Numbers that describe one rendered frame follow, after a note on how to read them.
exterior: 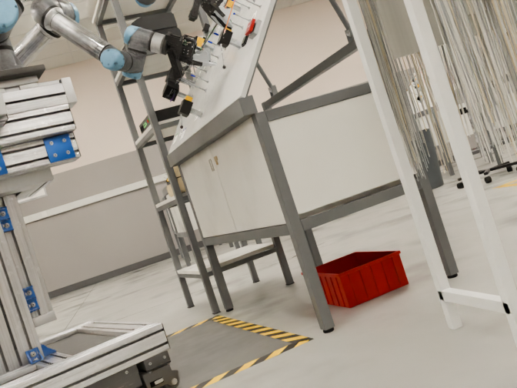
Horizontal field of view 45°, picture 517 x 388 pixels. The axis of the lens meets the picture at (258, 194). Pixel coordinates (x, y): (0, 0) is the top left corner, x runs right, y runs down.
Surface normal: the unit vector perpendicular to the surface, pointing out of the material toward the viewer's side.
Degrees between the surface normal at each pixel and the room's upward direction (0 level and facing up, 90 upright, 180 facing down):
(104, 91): 90
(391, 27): 90
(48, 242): 90
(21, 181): 90
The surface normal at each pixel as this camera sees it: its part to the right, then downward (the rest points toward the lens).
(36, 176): 0.51, -0.16
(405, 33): 0.20, -0.07
